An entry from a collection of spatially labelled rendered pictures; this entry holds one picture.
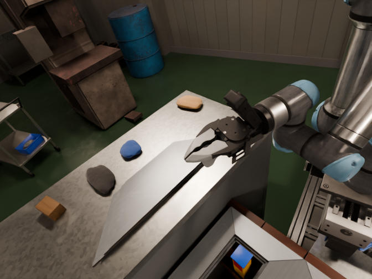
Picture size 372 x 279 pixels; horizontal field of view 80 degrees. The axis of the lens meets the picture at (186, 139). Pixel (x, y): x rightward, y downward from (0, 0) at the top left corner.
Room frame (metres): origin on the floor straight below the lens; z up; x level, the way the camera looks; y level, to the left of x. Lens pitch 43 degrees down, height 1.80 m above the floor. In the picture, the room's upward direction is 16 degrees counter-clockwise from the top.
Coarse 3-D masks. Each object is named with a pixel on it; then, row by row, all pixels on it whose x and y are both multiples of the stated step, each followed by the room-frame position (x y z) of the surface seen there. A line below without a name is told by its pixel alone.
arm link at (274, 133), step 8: (304, 120) 0.38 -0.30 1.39; (280, 128) 0.39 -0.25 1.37; (288, 128) 0.38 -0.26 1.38; (296, 128) 0.37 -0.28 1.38; (304, 128) 0.37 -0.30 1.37; (312, 128) 0.37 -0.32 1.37; (272, 136) 0.42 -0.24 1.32; (280, 136) 0.39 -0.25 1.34; (288, 136) 0.37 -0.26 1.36; (296, 136) 0.36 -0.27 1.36; (304, 136) 0.35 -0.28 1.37; (280, 144) 0.39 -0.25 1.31; (288, 144) 0.36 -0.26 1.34; (296, 144) 0.34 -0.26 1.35; (288, 152) 0.38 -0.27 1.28; (296, 152) 0.34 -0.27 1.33
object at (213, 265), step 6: (234, 240) 0.36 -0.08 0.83; (240, 240) 0.34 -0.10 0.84; (228, 246) 0.34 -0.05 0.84; (246, 246) 0.32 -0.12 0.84; (222, 252) 0.32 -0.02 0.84; (252, 252) 0.29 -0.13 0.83; (216, 258) 0.30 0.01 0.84; (222, 258) 0.30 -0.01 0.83; (258, 258) 0.27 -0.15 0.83; (264, 258) 0.26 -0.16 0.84; (210, 264) 0.29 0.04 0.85; (216, 264) 0.29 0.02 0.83; (264, 264) 0.24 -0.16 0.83; (210, 270) 0.27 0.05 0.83; (204, 276) 0.26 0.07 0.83; (258, 276) 0.21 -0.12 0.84
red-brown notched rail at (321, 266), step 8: (232, 200) 0.53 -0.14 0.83; (240, 208) 0.48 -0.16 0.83; (248, 216) 0.44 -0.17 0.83; (256, 216) 0.43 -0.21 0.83; (256, 224) 0.39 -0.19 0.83; (264, 224) 0.39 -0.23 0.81; (272, 232) 0.34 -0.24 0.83; (280, 232) 0.34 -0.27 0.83; (280, 240) 0.31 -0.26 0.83; (288, 240) 0.30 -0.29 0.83; (296, 248) 0.27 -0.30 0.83; (304, 256) 0.23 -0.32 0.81; (312, 256) 0.22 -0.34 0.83; (312, 264) 0.20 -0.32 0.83; (320, 264) 0.19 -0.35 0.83; (328, 272) 0.16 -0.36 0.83; (336, 272) 0.16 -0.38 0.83
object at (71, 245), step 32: (160, 128) 0.93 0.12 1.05; (192, 128) 0.86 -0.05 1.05; (96, 160) 0.82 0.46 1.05; (128, 160) 0.76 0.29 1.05; (224, 160) 0.60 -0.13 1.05; (64, 192) 0.67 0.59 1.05; (96, 192) 0.62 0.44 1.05; (192, 192) 0.49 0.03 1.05; (0, 224) 0.59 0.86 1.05; (32, 224) 0.55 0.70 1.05; (64, 224) 0.51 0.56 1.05; (96, 224) 0.47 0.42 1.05; (160, 224) 0.40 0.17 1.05; (0, 256) 0.45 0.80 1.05; (32, 256) 0.41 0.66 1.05; (64, 256) 0.38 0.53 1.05; (128, 256) 0.32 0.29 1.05
